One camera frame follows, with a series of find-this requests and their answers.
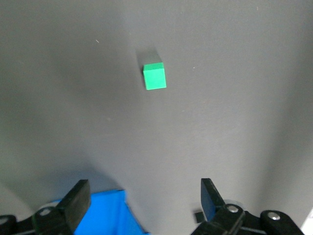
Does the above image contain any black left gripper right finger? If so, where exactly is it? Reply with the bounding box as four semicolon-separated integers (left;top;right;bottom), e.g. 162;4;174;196
200;178;304;235

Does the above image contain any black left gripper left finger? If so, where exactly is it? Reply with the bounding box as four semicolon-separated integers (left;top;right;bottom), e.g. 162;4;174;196
0;179;92;235

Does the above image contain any green cube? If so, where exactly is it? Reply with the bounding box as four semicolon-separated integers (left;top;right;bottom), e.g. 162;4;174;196
142;62;167;91

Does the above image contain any blue plastic bin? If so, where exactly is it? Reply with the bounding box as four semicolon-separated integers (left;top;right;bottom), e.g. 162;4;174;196
52;189;145;235

